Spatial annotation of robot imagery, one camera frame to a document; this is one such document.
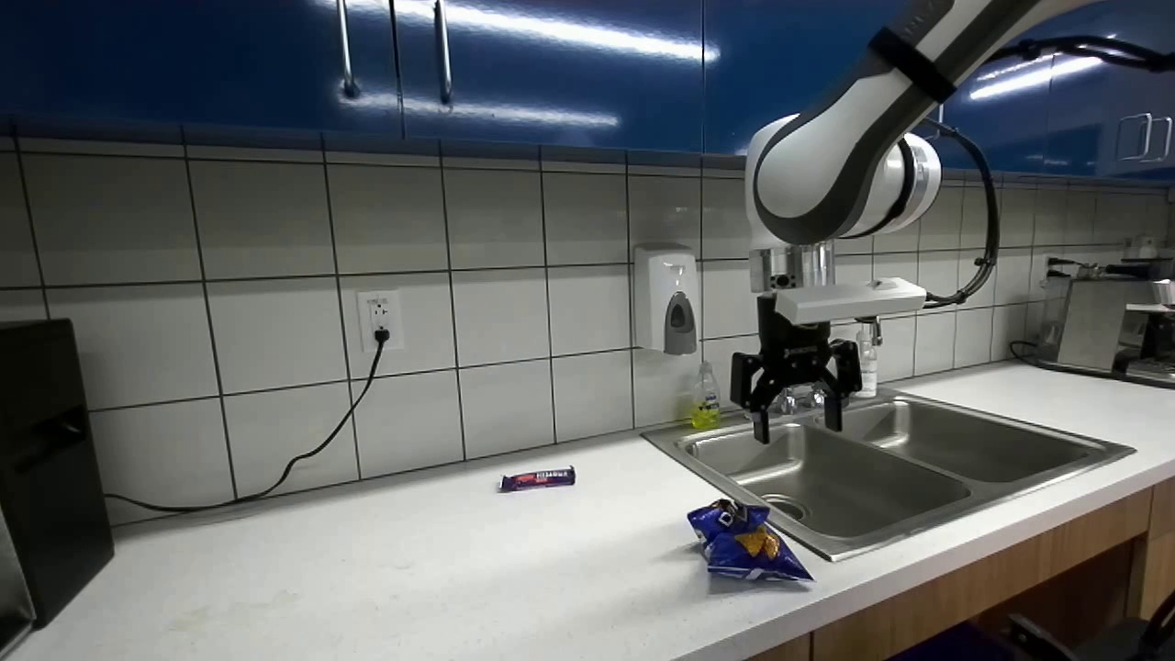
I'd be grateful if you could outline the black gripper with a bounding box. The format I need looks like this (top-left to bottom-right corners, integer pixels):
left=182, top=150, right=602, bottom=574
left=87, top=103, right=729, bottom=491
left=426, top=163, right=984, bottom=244
left=726, top=294, right=866, bottom=447

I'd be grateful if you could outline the blue snack packet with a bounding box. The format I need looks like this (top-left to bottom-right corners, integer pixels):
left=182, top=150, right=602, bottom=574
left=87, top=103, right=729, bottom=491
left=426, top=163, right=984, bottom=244
left=684, top=496, right=814, bottom=587

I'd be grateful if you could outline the stainless steel double sink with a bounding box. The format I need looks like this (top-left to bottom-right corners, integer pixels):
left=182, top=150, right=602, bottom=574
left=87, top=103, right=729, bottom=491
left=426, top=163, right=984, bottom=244
left=642, top=391, right=1139, bottom=567

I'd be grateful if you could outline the white pump soap bottle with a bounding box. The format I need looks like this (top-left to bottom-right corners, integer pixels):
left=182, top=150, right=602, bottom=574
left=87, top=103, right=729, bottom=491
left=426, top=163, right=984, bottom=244
left=853, top=315, right=887, bottom=401

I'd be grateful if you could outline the wooden base cabinet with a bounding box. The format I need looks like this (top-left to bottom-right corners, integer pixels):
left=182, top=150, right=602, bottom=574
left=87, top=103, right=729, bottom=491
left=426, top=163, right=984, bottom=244
left=744, top=481, right=1175, bottom=661

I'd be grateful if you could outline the dark blue candy bar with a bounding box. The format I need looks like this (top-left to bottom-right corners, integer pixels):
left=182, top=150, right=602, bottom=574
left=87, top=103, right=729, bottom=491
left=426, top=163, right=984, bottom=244
left=497, top=463, right=580, bottom=496

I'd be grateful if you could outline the steel espresso machine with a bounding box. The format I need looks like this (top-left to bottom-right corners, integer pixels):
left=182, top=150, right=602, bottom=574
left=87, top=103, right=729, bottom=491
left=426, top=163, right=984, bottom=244
left=1044, top=253, right=1175, bottom=391

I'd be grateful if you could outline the blue cabinet door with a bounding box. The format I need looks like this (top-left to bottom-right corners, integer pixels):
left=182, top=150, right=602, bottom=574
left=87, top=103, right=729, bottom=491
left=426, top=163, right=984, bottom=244
left=392, top=0, right=915, bottom=171
left=0, top=0, right=404, bottom=156
left=941, top=0, right=1175, bottom=183

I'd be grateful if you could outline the black box appliance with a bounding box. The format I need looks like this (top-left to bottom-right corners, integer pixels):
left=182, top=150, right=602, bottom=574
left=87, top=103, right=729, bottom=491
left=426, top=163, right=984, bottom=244
left=0, top=315, right=117, bottom=633

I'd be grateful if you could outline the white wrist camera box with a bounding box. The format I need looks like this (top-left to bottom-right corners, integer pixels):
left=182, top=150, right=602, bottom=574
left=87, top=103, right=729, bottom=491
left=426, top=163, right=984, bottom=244
left=771, top=275, right=931, bottom=331

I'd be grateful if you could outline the white wall soap dispenser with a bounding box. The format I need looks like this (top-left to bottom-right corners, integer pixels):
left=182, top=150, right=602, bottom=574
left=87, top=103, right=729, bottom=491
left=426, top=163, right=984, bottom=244
left=629, top=245, right=706, bottom=362

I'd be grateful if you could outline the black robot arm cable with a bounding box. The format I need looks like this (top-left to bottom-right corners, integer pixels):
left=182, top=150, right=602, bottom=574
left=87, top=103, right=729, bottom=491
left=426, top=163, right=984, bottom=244
left=923, top=29, right=1175, bottom=314

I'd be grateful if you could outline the white wall power outlet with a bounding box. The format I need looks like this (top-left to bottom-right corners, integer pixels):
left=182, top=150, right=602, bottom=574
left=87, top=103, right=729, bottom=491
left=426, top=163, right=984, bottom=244
left=357, top=288, right=406, bottom=353

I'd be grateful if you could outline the black power cord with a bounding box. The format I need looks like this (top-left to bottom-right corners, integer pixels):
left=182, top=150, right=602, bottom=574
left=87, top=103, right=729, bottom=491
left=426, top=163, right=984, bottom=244
left=103, top=322, right=392, bottom=518

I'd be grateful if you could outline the silver cabinet door handle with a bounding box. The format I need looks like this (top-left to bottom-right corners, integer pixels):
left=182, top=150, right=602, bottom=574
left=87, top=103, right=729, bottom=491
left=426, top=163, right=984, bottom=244
left=429, top=0, right=459, bottom=111
left=332, top=0, right=368, bottom=103

